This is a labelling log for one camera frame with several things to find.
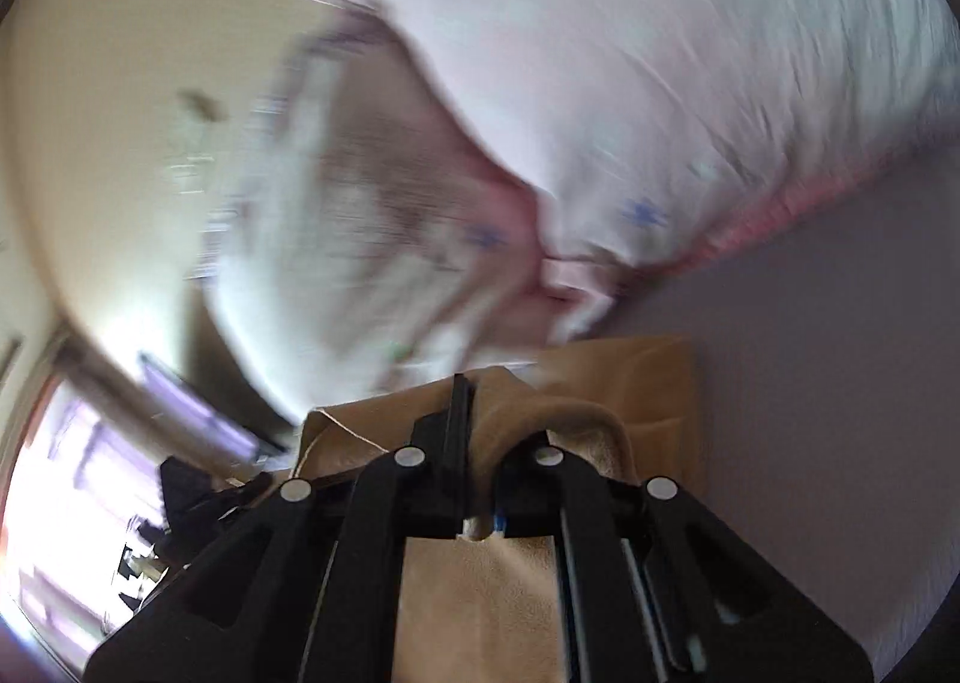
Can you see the window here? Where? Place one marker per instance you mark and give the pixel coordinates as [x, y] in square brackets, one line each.
[67, 518]

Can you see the tan small garment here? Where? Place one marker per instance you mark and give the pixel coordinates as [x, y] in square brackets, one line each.
[480, 608]

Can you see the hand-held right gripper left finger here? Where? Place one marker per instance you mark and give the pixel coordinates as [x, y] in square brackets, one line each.
[456, 449]

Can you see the white printed quilt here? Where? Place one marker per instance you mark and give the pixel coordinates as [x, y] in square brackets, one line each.
[600, 91]

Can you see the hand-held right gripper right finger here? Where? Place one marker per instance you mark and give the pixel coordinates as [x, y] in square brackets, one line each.
[525, 484]

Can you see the pink pillow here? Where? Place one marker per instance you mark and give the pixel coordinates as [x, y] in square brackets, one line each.
[525, 233]

